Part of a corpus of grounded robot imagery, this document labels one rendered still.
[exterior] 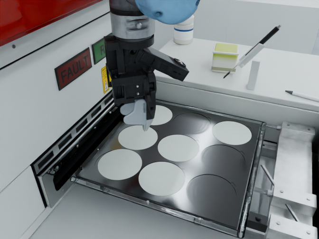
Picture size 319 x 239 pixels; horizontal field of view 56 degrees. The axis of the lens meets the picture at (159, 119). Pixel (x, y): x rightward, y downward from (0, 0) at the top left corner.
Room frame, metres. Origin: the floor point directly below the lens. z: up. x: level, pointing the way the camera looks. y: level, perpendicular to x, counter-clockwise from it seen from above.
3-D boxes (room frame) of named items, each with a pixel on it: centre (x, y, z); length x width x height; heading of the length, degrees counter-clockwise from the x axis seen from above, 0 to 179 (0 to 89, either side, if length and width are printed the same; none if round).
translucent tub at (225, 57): (0.86, -0.20, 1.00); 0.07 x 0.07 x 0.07; 77
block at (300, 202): (0.40, -0.27, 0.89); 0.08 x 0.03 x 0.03; 68
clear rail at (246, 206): (0.49, -0.21, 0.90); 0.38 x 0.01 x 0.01; 158
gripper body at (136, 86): (0.51, 0.05, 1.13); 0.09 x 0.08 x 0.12; 107
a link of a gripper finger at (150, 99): (0.50, 0.02, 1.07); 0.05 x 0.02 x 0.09; 17
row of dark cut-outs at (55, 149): (0.62, 0.16, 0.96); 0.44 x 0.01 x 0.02; 158
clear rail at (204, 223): (0.39, 0.02, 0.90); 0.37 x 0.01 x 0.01; 68
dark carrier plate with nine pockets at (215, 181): (0.56, -0.05, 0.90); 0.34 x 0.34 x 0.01; 68
